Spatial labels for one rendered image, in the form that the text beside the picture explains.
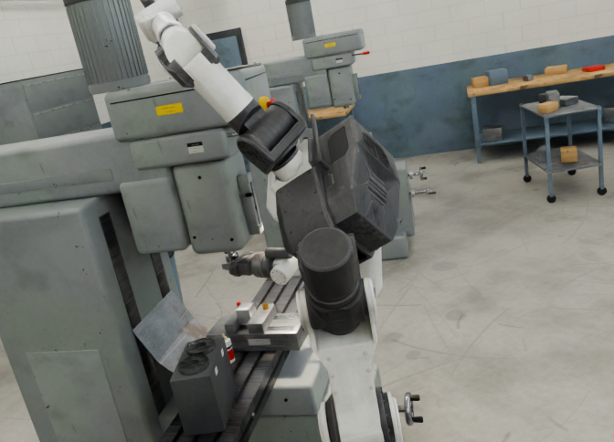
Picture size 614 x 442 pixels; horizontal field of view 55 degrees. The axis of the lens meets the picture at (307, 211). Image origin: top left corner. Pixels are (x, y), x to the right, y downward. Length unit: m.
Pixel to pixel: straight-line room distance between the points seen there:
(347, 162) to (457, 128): 7.05
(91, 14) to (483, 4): 6.75
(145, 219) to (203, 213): 0.20
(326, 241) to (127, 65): 1.04
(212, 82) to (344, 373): 0.76
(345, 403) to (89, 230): 1.02
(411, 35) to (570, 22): 1.96
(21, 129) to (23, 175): 4.80
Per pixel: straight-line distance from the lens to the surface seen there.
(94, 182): 2.11
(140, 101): 1.93
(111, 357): 2.23
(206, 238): 2.00
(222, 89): 1.45
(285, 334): 2.10
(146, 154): 1.97
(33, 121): 6.96
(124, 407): 2.33
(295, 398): 2.11
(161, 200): 2.00
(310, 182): 1.45
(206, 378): 1.75
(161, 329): 2.32
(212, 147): 1.87
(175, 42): 1.50
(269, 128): 1.47
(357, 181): 1.41
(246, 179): 1.97
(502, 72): 7.87
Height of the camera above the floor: 1.97
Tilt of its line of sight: 17 degrees down
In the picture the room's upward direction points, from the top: 11 degrees counter-clockwise
